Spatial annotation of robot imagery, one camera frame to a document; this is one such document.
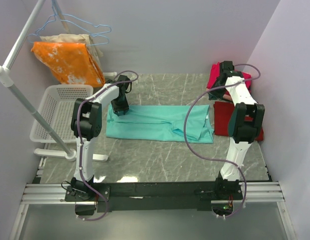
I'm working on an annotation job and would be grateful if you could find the white clothes rack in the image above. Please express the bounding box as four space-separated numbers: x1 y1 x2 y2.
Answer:
0 0 118 163

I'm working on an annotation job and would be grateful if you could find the aluminium rail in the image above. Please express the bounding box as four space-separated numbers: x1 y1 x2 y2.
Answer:
9 182 297 240

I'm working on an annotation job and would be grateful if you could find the dark red folded t shirt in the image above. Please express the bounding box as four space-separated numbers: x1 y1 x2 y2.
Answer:
213 101 265 144

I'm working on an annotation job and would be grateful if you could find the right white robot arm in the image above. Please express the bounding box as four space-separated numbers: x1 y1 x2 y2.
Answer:
207 60 265 182

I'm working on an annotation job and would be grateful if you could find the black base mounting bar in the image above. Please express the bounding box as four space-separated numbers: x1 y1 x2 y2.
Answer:
65 177 243 213

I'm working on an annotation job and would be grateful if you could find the orange patterned cloth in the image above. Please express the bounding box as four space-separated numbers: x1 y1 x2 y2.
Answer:
31 41 105 88

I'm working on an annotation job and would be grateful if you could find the white plastic laundry basket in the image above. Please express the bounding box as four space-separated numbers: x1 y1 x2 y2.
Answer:
38 84 93 144

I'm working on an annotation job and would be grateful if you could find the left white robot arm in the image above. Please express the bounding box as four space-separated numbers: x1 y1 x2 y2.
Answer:
71 74 132 201

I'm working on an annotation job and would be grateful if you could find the teal t shirt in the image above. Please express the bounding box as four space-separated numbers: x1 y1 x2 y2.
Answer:
106 105 214 144

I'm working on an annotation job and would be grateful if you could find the pink folded t shirt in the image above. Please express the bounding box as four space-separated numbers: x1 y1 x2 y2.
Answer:
206 62 251 102

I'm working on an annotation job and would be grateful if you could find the blue wire hanger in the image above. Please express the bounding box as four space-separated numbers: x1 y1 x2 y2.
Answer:
31 0 112 39
26 34 109 46

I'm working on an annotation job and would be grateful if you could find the beige hanging cloth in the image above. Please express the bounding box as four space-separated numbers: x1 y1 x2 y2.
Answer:
40 33 103 70

